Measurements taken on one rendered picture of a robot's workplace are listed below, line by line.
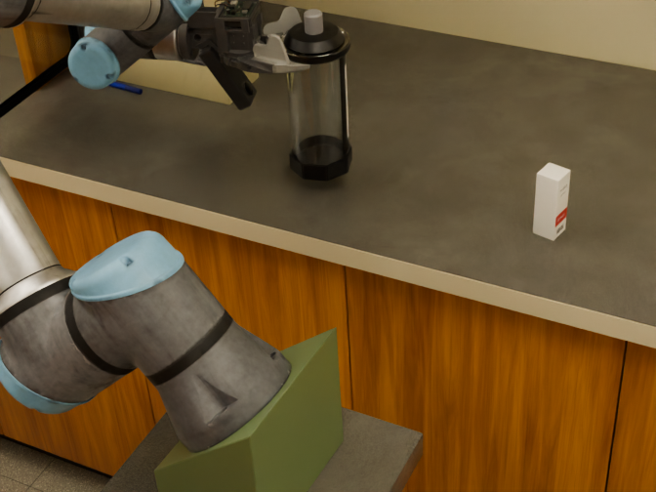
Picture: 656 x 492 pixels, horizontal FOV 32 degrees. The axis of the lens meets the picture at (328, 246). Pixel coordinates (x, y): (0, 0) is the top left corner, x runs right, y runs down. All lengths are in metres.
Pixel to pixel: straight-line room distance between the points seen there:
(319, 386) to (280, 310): 0.64
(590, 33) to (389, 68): 0.38
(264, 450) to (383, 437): 0.25
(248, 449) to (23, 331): 0.30
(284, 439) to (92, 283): 0.27
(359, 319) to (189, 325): 0.67
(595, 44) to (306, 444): 1.18
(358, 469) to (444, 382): 0.50
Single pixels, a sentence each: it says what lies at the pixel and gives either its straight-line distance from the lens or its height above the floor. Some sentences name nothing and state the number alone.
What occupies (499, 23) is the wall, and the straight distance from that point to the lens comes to 2.33.
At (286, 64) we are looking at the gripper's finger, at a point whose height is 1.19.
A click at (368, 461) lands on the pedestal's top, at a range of 1.45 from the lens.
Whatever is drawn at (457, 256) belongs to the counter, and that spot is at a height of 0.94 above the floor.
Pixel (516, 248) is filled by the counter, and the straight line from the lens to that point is 1.77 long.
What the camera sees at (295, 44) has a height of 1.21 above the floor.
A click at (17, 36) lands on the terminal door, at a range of 2.12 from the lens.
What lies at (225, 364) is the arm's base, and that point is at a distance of 1.27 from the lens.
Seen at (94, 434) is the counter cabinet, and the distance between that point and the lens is 2.55.
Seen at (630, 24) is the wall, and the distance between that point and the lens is 2.26.
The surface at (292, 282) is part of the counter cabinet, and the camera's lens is 1.92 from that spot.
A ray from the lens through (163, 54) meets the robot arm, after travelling 1.82.
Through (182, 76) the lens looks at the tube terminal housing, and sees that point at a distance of 2.17.
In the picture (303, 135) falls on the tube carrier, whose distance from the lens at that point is 1.82.
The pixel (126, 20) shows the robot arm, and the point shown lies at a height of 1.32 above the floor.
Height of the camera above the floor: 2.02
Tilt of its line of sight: 37 degrees down
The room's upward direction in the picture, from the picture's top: 4 degrees counter-clockwise
